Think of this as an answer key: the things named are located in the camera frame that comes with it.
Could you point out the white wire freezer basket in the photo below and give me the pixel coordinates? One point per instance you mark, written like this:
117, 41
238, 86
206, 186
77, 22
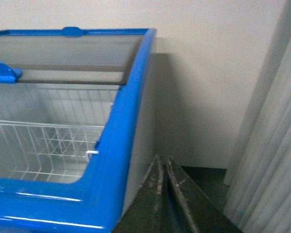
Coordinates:
48, 131

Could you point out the sliding glass lid blue handle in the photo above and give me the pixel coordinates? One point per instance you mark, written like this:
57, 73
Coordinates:
66, 74

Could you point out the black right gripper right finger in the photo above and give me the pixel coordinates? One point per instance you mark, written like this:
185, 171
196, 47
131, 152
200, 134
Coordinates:
197, 213

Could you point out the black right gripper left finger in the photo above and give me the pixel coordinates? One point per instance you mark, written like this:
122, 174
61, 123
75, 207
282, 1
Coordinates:
150, 211

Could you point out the white blue chest freezer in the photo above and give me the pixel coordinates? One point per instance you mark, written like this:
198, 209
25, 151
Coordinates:
96, 201

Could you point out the white curtain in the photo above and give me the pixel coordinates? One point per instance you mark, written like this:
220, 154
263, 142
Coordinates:
259, 173

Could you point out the rear glass lid blue handle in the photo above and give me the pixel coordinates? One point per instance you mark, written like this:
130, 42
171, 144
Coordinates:
73, 32

